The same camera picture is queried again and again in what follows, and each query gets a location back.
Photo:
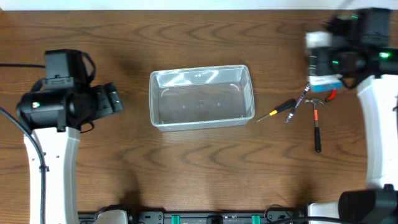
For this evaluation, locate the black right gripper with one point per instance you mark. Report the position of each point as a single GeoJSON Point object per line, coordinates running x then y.
{"type": "Point", "coordinates": [317, 61]}

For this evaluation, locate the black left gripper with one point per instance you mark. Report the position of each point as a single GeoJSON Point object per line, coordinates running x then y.
{"type": "Point", "coordinates": [104, 99]}

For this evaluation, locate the blue white screw box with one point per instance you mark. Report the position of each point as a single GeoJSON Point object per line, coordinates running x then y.
{"type": "Point", "coordinates": [325, 83]}

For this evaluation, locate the red handled cutting pliers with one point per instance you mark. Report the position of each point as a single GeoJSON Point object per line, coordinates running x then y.
{"type": "Point", "coordinates": [331, 96]}

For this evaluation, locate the silver combination wrench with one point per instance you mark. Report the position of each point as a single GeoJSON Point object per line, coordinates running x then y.
{"type": "Point", "coordinates": [300, 99]}

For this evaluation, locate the small claw hammer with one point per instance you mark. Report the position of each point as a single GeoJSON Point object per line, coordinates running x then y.
{"type": "Point", "coordinates": [315, 102]}

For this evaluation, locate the clear plastic container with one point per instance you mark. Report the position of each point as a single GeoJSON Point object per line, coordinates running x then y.
{"type": "Point", "coordinates": [201, 97]}

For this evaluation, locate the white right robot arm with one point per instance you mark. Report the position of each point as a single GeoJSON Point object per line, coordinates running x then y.
{"type": "Point", "coordinates": [374, 70]}

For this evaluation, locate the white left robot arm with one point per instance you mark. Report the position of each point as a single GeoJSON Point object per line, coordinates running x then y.
{"type": "Point", "coordinates": [52, 116]}

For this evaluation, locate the yellow black screwdriver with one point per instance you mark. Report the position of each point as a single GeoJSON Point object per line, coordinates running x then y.
{"type": "Point", "coordinates": [284, 106]}

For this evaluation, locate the black mounting rail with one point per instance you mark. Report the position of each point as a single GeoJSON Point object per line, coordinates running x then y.
{"type": "Point", "coordinates": [159, 216]}

